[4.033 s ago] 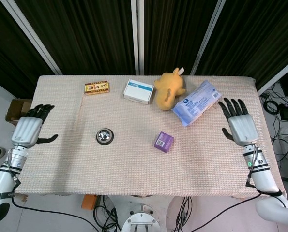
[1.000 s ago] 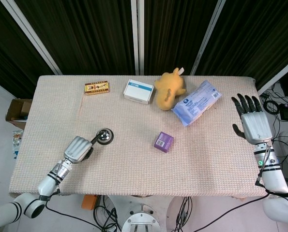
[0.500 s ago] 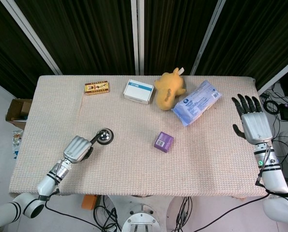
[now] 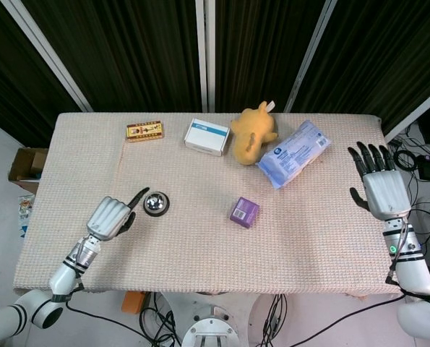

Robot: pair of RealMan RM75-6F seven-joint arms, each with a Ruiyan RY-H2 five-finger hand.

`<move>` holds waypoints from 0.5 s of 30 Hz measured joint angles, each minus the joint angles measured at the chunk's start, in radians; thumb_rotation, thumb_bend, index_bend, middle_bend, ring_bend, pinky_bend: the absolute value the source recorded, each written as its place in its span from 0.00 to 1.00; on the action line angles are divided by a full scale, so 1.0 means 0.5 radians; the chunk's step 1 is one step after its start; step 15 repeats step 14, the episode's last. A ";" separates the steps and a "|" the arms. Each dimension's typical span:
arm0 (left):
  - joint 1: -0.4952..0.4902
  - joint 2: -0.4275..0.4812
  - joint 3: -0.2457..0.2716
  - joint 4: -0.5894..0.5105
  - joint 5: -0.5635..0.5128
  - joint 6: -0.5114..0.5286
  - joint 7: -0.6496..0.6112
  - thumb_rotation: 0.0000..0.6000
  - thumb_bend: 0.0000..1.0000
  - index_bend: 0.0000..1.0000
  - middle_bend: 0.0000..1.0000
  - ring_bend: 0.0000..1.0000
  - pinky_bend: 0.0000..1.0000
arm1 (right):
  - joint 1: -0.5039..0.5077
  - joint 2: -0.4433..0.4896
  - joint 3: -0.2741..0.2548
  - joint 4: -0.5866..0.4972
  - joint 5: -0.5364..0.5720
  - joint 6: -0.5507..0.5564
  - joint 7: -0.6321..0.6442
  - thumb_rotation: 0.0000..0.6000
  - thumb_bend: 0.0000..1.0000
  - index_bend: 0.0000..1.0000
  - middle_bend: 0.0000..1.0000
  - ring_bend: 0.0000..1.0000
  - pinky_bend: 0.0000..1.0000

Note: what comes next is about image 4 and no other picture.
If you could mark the orange object under table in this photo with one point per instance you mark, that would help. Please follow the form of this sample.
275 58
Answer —
132 302

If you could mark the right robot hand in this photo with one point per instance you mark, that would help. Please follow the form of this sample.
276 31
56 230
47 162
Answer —
382 193

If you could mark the yellow plush toy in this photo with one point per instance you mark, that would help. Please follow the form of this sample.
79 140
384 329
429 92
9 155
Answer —
252 135

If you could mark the red gold patterned box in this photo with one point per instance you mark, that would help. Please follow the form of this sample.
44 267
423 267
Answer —
145 131

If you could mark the purple small box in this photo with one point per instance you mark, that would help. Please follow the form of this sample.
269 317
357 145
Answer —
244 212

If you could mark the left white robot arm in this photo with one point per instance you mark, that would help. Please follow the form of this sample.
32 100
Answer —
55 285

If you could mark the white cardboard box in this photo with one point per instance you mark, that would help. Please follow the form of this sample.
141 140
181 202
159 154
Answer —
207 136

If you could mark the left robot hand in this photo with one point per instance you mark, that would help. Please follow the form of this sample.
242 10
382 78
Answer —
108 218

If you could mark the silver call bell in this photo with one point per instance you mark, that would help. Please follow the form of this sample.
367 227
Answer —
157 204

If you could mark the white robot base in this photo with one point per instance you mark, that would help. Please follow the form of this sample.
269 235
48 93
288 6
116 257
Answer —
211 321

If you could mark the blue tissue pack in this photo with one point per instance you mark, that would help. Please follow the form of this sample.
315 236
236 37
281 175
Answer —
294 153

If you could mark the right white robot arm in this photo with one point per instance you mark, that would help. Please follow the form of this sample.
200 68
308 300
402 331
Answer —
413 274

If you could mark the colourful snack packet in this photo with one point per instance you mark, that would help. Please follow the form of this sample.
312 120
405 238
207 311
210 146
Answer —
26 209

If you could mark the white screen frame post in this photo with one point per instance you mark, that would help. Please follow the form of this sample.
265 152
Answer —
310 54
201 54
415 112
46 54

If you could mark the brown cardboard box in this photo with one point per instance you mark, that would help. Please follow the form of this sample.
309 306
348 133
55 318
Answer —
25 168

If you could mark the beige waffle tablecloth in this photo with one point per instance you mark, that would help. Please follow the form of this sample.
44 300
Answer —
214 246

